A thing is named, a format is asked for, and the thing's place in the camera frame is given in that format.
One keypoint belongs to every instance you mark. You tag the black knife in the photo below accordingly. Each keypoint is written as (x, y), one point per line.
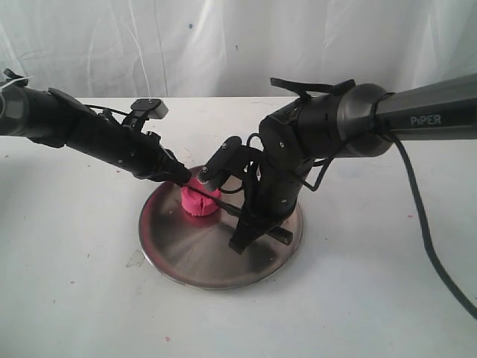
(237, 212)

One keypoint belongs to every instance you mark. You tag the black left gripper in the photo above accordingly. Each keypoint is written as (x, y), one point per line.
(135, 152)

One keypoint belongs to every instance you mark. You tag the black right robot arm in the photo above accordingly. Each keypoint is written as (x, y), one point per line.
(328, 122)

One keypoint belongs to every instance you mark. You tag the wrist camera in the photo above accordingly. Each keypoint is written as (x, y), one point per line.
(143, 109)
(214, 173)

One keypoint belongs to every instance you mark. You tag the round stainless steel plate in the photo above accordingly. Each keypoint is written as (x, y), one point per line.
(194, 251)

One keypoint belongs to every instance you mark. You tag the white backdrop sheet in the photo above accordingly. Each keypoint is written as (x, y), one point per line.
(233, 48)

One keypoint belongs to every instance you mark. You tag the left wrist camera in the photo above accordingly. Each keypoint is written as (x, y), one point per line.
(143, 109)

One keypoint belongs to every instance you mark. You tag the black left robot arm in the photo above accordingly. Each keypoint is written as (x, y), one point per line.
(56, 119)

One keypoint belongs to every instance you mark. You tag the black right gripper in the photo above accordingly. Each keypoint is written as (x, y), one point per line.
(270, 194)

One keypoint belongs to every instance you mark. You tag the pink clay piece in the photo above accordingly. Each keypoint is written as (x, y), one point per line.
(195, 203)

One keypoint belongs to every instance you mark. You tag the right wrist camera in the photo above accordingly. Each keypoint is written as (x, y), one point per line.
(214, 173)

